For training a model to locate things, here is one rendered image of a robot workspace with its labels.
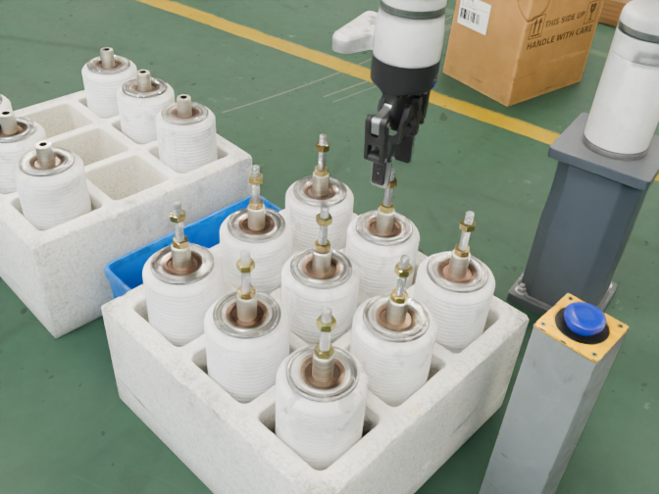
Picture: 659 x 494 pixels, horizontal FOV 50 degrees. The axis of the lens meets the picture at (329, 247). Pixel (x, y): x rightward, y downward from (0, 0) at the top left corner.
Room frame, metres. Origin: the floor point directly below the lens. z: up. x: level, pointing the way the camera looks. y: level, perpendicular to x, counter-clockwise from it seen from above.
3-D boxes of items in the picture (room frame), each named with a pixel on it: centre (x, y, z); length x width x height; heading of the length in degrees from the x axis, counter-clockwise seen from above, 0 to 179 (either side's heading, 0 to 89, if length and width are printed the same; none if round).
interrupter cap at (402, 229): (0.74, -0.07, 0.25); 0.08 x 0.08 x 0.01
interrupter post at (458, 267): (0.66, -0.16, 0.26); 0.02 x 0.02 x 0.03
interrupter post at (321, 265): (0.65, 0.01, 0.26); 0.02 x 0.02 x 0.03
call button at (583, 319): (0.51, -0.26, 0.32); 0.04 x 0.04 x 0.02
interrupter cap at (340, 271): (0.65, 0.01, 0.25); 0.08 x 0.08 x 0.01
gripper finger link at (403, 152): (0.77, -0.09, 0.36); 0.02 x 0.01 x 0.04; 64
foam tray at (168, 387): (0.65, 0.01, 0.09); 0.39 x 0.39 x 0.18; 48
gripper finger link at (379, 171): (0.70, -0.05, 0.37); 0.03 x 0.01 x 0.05; 154
